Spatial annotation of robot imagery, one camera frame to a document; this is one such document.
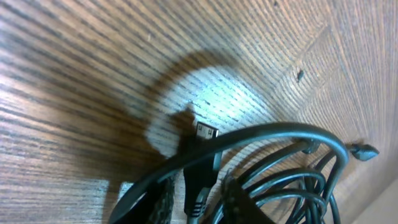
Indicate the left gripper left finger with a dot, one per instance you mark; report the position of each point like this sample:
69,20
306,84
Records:
156,206

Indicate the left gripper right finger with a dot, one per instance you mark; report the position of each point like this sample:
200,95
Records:
238,207

